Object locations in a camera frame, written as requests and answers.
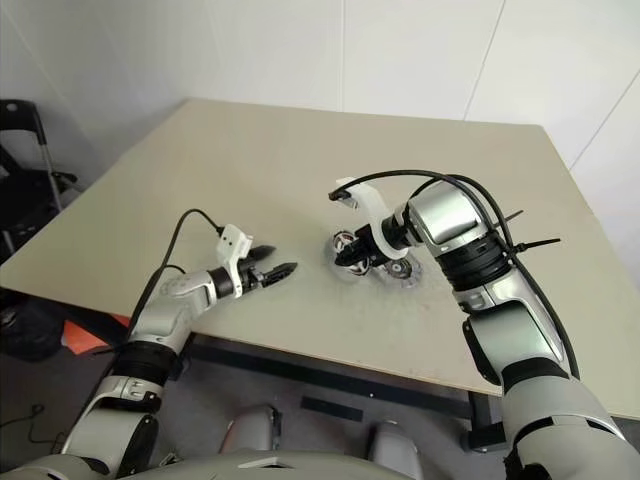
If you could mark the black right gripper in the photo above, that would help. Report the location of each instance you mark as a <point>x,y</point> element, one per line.
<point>372,245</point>

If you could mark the black folding chair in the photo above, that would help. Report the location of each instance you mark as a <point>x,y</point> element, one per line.
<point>30,165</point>

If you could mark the orange flat object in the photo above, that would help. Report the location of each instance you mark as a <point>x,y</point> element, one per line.
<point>85,337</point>

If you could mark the black table frame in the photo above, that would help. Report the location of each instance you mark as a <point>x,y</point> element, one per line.
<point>320,365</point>

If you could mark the black bag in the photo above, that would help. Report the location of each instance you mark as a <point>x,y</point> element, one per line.
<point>30,330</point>

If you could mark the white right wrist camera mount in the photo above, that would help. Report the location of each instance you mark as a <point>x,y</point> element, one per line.
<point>372,205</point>

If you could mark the silver robot torso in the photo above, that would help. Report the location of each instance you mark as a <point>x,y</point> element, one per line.
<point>200,465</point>

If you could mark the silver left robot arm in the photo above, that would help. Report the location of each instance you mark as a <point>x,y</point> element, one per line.
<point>155,310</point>

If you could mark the grey rounded shape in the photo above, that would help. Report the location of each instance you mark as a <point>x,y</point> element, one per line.
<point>252,427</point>
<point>395,447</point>

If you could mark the silver motor lid circuit board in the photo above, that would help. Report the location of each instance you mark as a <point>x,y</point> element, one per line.
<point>402,272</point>

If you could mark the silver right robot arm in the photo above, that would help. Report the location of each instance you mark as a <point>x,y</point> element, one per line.
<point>520,340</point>

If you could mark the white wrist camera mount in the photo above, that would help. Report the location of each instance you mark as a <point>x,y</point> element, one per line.
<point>372,205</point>
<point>232,245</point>

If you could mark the black zip tie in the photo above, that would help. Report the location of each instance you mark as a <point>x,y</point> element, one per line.
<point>535,245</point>

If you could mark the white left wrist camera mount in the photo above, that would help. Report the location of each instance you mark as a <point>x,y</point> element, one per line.
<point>232,245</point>

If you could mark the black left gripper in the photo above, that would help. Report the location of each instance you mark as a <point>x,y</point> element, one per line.
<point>252,280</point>

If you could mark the silver spoked rotor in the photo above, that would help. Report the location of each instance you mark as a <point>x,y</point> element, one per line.
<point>341,240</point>

